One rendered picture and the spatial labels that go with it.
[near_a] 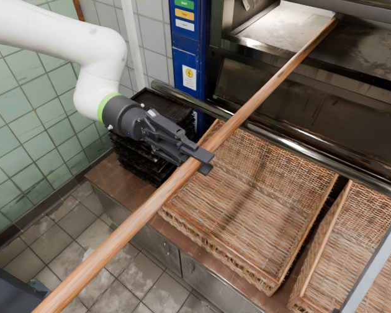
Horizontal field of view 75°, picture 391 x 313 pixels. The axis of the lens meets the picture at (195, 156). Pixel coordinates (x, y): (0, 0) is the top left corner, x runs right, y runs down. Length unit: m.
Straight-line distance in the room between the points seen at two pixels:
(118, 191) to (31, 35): 0.82
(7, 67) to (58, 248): 1.09
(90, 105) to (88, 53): 0.12
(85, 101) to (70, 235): 1.35
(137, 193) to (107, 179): 0.18
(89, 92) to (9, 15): 0.21
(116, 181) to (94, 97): 0.70
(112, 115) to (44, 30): 0.21
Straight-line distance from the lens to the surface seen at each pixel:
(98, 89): 0.70
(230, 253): 0.97
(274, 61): 1.00
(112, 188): 1.31
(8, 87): 1.61
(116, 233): 0.47
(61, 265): 1.88
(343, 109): 1.03
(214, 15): 1.07
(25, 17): 0.66
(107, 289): 1.74
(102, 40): 0.69
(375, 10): 0.73
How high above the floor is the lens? 1.61
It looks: 48 degrees down
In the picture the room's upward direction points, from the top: straight up
